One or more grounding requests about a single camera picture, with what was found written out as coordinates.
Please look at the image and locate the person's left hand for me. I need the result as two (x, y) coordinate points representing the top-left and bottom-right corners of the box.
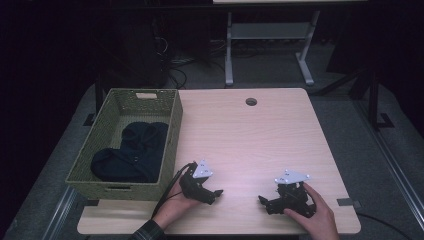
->
(152, 181), (202, 231)

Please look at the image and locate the person's right hand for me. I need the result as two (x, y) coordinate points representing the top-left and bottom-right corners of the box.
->
(283, 182), (341, 240)

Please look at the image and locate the black floor cable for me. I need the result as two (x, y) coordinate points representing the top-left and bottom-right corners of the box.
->
(358, 212), (415, 240)

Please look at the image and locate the dark blue cloth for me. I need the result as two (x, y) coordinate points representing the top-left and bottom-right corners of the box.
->
(90, 121), (170, 184)

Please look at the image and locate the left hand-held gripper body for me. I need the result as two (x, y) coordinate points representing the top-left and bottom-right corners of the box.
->
(179, 159), (217, 203)

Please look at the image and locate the aluminium rail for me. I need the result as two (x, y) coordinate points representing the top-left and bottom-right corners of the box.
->
(352, 99), (424, 232)
(42, 185), (82, 240)

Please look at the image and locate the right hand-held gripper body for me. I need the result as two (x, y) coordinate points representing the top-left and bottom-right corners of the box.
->
(274, 168), (317, 219)

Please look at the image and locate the white metal table frame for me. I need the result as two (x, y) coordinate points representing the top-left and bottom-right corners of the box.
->
(212, 0), (368, 88)

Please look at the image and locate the black metal stand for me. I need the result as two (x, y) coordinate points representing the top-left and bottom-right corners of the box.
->
(82, 74), (105, 127)
(365, 68), (395, 132)

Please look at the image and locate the grey tape strip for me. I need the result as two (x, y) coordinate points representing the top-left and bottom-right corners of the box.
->
(336, 197), (362, 210)

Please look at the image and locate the green woven basket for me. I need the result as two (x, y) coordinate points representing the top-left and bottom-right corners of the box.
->
(65, 87), (184, 202)

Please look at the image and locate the bundle of black floor cables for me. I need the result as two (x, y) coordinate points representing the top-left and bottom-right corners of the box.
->
(151, 31), (189, 90)

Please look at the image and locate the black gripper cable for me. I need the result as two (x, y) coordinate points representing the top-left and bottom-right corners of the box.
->
(150, 161), (198, 220)

